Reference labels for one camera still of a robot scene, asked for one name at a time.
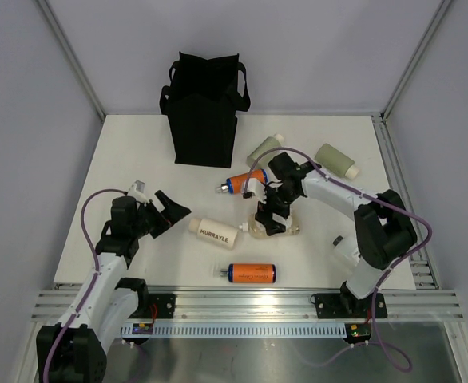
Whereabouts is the aluminium front rail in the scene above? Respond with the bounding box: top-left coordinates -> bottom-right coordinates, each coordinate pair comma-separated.
30,283 -> 465,325

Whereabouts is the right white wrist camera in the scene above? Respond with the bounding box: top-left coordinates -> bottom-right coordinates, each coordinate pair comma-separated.
241,178 -> 267,203

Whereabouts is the white translucent bottle grey cap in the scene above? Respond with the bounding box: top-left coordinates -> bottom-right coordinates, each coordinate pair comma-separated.
333,235 -> 360,267

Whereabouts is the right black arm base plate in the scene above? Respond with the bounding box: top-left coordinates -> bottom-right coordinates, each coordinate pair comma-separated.
310,292 -> 388,319

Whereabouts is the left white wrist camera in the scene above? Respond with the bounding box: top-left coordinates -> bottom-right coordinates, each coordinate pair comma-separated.
126,180 -> 149,204

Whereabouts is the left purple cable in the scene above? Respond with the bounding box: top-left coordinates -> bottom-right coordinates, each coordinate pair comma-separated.
42,188 -> 147,383

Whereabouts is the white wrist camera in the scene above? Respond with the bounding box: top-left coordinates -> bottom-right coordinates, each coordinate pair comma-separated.
241,178 -> 267,203
126,180 -> 149,204

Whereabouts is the orange blue pump bottle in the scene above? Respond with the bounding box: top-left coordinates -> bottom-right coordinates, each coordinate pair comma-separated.
213,263 -> 277,284
215,169 -> 268,195

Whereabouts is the aluminium frame post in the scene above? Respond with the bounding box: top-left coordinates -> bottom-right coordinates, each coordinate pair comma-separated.
34,0 -> 107,122
379,0 -> 455,123

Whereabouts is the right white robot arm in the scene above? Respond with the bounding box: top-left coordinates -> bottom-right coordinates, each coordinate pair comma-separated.
242,148 -> 417,317

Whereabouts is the purple cable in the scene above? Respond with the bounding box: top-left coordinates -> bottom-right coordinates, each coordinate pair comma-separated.
42,188 -> 147,383
241,146 -> 435,374

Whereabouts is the left aluminium frame post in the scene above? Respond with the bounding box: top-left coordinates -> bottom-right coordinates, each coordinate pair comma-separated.
34,0 -> 107,122

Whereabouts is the black canvas bag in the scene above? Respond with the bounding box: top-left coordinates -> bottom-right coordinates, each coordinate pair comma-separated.
159,53 -> 251,168

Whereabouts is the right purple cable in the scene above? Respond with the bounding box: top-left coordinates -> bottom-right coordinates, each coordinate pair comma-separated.
241,146 -> 435,374

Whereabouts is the clear amber soap bottle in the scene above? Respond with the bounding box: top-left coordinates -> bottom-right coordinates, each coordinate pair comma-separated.
238,212 -> 300,239

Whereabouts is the cream Murrayle bottle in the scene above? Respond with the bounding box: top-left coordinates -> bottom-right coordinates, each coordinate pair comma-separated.
188,218 -> 239,250

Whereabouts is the white slotted cable duct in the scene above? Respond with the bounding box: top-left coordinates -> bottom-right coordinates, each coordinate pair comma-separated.
120,322 -> 347,339

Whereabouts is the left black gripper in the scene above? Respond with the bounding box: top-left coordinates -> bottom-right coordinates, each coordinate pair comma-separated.
131,191 -> 190,239

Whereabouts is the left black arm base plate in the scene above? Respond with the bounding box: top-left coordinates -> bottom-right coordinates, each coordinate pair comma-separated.
130,293 -> 176,320

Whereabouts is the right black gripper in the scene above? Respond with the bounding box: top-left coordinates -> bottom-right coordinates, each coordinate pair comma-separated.
256,182 -> 299,236

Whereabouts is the right aluminium frame post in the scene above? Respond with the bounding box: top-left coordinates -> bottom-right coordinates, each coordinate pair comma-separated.
379,0 -> 455,123

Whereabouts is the green bottle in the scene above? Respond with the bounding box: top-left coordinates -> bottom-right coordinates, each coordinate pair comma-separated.
246,133 -> 284,168
315,144 -> 359,180

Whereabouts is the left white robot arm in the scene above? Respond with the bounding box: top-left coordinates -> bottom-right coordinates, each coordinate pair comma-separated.
36,189 -> 191,382

